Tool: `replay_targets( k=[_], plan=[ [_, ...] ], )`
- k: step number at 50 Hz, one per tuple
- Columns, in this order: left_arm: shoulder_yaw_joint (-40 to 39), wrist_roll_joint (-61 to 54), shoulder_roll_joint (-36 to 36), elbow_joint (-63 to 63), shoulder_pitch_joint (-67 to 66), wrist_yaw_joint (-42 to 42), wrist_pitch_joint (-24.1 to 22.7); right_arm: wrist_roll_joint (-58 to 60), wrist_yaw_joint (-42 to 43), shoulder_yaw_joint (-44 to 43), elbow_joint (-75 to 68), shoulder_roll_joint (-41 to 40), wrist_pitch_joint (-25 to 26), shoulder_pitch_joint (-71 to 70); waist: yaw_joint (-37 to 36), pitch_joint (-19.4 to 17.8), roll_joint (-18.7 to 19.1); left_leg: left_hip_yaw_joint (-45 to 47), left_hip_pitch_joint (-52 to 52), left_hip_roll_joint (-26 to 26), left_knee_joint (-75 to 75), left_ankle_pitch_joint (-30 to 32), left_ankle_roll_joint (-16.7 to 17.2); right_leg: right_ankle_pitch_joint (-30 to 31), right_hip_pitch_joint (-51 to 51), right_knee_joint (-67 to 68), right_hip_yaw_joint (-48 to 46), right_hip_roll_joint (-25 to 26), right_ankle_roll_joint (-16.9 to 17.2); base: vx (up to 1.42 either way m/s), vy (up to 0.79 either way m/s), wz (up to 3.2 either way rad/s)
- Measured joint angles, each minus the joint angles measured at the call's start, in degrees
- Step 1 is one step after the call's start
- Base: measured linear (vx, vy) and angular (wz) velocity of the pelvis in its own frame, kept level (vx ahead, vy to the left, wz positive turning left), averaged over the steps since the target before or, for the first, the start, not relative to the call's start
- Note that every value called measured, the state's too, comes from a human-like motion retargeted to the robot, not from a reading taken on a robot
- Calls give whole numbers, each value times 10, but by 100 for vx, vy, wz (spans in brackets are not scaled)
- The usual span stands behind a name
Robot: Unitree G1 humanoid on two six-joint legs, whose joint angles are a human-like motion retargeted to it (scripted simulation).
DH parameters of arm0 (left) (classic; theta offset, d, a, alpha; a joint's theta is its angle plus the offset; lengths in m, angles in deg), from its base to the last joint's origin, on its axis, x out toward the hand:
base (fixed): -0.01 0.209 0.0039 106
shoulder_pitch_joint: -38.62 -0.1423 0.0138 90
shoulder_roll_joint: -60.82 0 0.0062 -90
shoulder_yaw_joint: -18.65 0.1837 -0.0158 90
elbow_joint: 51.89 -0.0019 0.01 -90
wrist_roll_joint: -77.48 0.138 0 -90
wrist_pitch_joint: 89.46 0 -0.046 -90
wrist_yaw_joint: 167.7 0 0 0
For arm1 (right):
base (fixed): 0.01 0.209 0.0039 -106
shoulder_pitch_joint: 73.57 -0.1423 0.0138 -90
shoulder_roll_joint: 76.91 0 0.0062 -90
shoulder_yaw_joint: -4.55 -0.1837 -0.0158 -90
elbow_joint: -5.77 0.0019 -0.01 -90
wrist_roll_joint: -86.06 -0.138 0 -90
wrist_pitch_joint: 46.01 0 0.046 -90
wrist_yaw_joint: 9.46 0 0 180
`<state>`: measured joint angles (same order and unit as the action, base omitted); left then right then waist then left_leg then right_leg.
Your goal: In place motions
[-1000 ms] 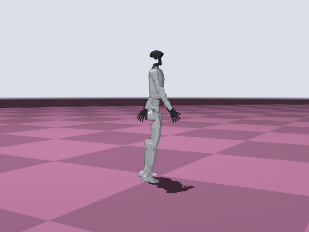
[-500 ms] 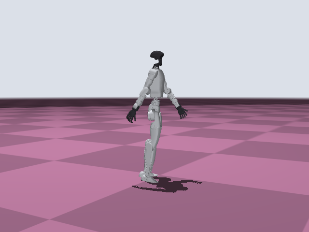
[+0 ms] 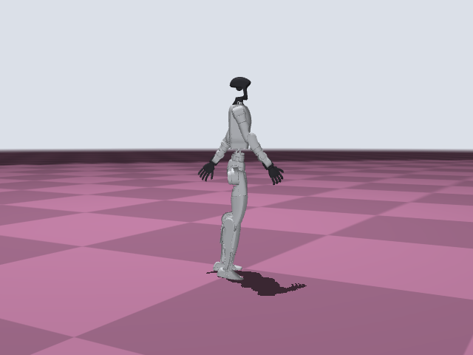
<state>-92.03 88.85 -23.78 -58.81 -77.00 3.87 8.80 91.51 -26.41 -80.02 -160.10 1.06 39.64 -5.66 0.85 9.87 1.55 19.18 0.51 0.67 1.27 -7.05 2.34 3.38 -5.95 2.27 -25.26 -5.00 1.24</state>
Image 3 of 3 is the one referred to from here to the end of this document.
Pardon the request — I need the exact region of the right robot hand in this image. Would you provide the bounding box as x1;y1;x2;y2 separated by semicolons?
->
262;158;284;185

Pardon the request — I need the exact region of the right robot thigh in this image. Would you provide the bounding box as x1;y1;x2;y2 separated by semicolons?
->
226;167;248;231

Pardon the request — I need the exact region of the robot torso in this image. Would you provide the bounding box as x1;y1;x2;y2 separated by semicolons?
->
227;101;251;174

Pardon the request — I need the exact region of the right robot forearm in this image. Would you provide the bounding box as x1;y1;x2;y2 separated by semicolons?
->
247;133;272;168

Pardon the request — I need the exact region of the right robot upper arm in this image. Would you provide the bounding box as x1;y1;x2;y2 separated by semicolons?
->
231;106;254;143

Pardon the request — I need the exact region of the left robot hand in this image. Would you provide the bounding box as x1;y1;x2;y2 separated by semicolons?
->
198;155;220;181

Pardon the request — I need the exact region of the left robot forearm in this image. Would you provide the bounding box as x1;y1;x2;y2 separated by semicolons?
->
212;137;230;163

